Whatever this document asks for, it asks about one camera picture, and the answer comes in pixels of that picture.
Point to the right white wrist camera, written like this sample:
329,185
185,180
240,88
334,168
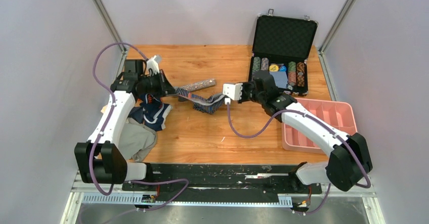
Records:
233,91

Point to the yellow dealer button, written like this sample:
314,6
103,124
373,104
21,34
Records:
273,68

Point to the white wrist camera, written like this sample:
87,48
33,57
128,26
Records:
153,65
233,91

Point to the green poker chip stack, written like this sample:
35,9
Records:
292,73

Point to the purple poker chip stack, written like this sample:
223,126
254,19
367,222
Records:
256,66

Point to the navy white orange garment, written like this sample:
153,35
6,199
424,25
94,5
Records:
152,112

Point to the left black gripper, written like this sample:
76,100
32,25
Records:
165,88

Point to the grey cloth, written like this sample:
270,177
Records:
136,140

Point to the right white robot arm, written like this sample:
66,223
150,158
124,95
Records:
349,160

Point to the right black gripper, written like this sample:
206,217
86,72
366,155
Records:
244,86

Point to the grey poker chip stack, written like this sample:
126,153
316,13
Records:
264,64

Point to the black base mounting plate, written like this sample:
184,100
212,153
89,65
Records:
262,177

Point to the glittery silver microphone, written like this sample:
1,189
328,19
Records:
192,87

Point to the blue playing card deck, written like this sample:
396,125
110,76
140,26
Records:
280,78

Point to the brown poker chip stack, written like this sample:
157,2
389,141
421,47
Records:
300,74

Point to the aluminium frame rail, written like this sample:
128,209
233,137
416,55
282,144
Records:
222,197

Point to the black poker chip case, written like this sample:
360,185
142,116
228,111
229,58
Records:
282,40

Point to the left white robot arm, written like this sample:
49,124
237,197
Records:
99,159

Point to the pink compartment tray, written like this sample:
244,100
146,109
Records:
313,126

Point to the navy striped underwear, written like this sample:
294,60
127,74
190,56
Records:
205,105

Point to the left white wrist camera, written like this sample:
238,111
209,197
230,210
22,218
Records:
153,65

